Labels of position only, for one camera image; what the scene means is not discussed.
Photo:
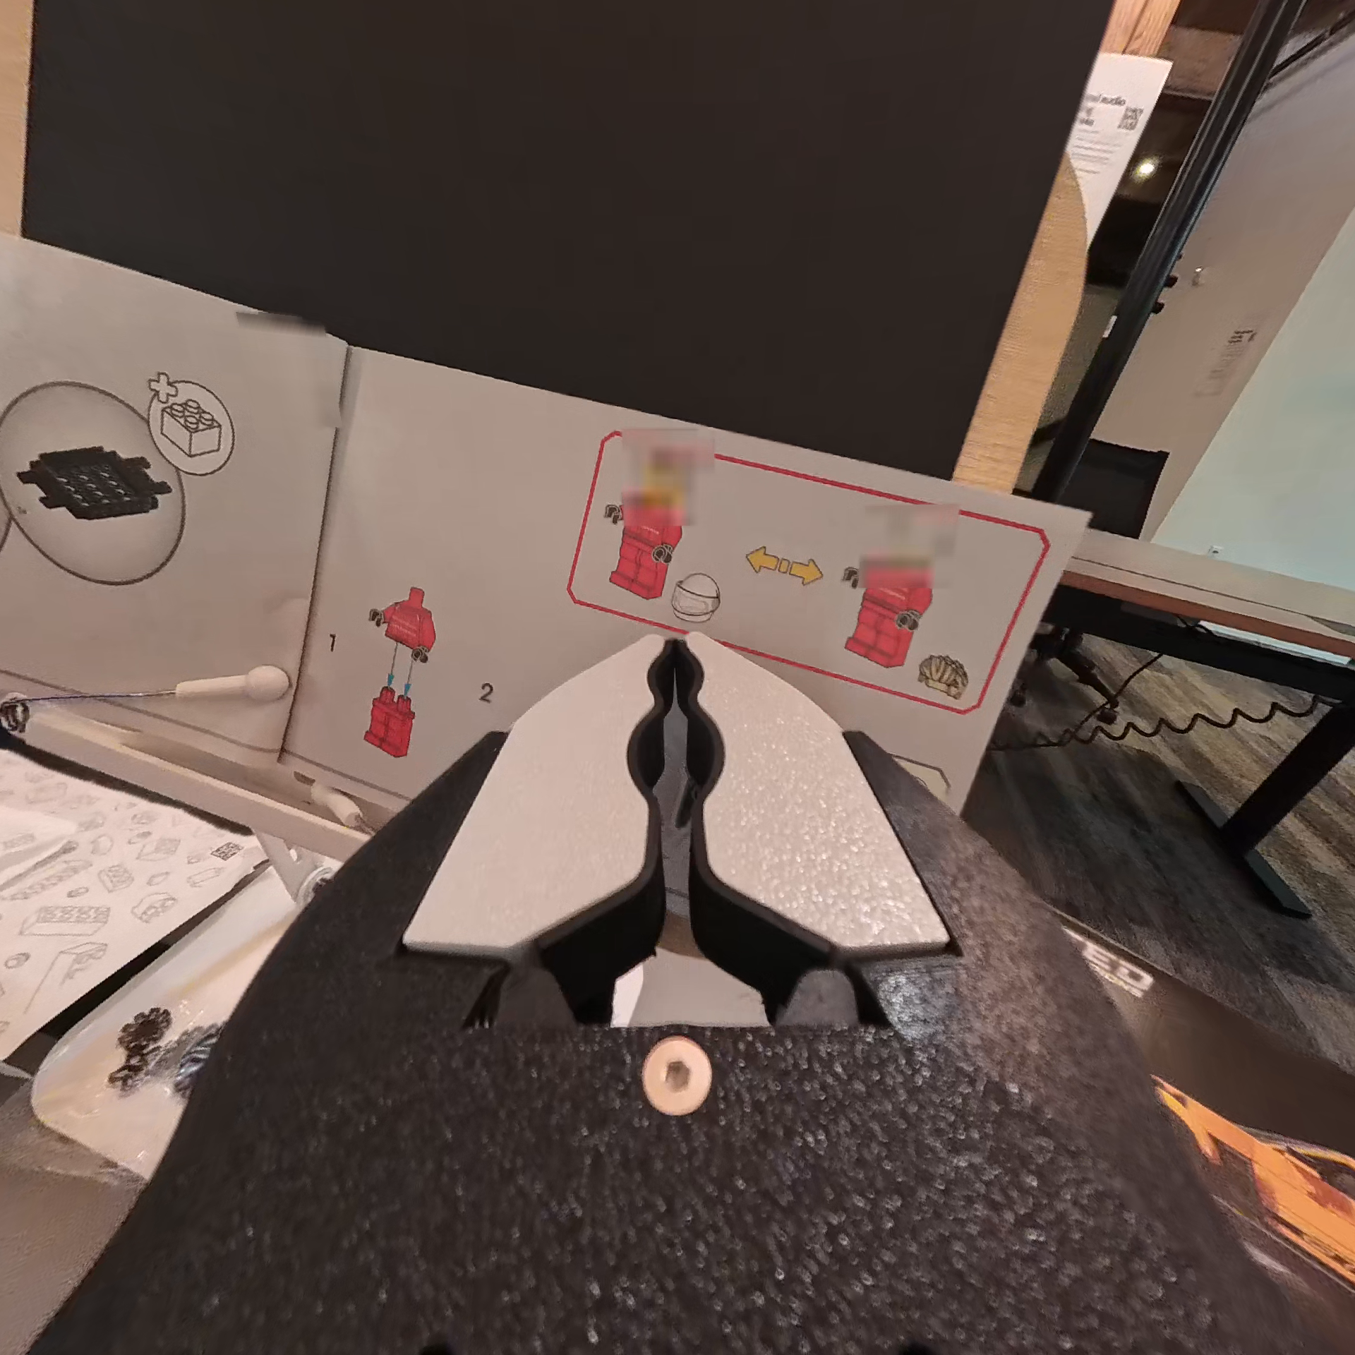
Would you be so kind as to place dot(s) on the black flat panel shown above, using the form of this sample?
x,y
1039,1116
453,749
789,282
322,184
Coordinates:
x,y
529,212

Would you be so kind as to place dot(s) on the white printed paper bag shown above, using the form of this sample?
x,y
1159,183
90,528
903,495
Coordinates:
x,y
83,878

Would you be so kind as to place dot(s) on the black toy car box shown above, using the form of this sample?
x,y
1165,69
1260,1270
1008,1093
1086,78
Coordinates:
x,y
1271,1196

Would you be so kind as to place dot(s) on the black slanted pole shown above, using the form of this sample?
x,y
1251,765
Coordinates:
x,y
1165,243

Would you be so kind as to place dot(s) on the toy instruction booklet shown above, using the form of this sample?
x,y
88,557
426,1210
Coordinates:
x,y
474,507

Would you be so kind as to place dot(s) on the white wall notice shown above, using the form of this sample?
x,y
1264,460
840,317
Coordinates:
x,y
1110,136

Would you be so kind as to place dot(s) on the grey top table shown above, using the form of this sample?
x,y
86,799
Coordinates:
x,y
1218,604

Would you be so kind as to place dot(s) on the clear bag of small parts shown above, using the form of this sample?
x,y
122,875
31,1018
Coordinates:
x,y
148,1043

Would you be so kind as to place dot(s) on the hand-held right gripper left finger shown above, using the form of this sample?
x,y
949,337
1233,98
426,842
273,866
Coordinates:
x,y
529,837

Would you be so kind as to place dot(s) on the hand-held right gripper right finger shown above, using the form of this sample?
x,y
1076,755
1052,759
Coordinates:
x,y
813,837

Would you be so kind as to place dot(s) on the white and wood book stand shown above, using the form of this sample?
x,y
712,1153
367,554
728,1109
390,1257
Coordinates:
x,y
159,783

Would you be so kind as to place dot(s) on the black office chair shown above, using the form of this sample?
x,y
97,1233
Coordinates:
x,y
1110,486

